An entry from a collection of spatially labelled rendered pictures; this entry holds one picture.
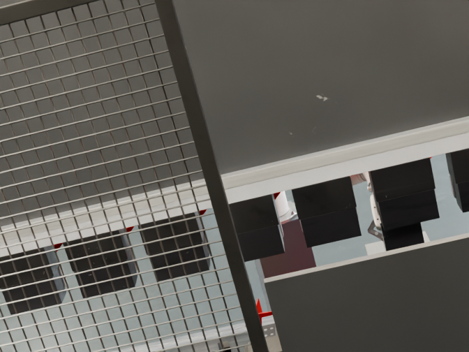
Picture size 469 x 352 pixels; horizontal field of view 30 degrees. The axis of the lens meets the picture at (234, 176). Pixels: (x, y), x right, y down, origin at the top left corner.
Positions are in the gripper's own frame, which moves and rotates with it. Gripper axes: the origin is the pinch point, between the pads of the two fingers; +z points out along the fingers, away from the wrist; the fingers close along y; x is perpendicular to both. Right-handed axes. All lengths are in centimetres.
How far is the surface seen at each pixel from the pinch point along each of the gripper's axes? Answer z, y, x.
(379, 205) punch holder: -5.5, -4.0, -21.1
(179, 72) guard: -4, -34, -115
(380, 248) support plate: -4.0, -4.6, 15.1
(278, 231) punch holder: -4.9, -30.0, -20.6
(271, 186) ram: -14.2, -28.9, -28.5
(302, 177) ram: -14.7, -21.0, -28.9
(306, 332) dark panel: 28, -27, -56
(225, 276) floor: -69, -81, 247
